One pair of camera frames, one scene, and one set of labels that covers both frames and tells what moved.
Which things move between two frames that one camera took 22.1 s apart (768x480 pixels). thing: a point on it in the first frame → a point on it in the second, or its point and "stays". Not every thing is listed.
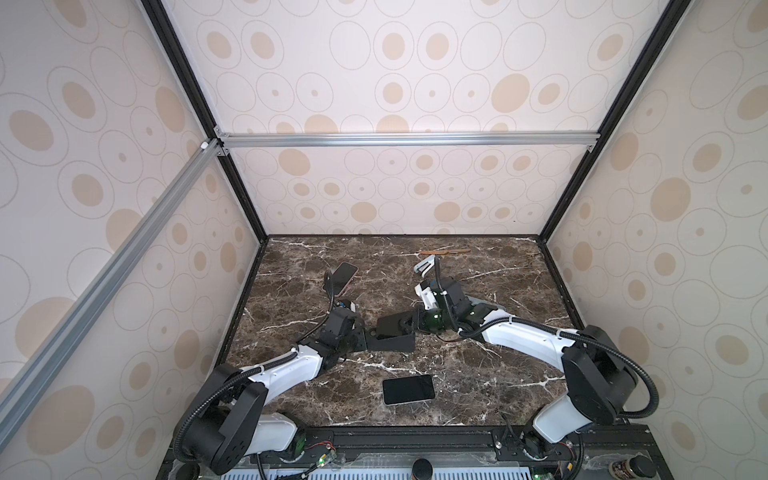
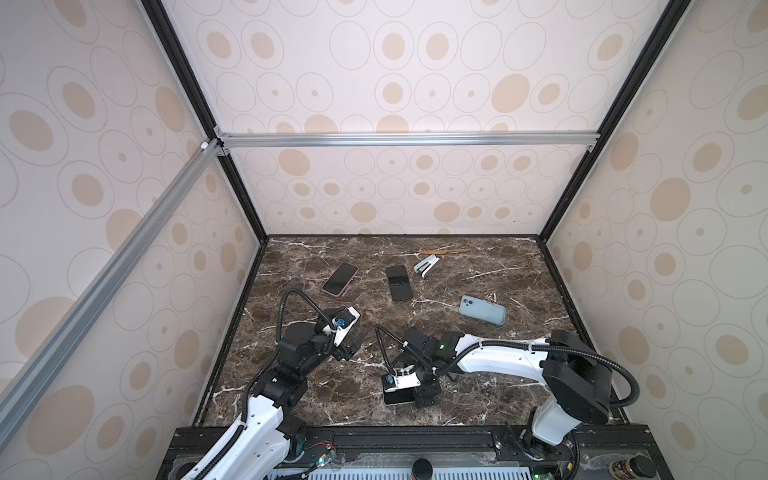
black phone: [408, 389] stays
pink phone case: [342, 277] stays
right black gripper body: [436, 321] → [425, 390]
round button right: [634, 467] stays
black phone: [391, 325] → [399, 283]
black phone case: [395, 344] → [400, 286]
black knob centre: [422, 469] stays
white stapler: [423, 266] stays
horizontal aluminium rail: [405, 140] stays
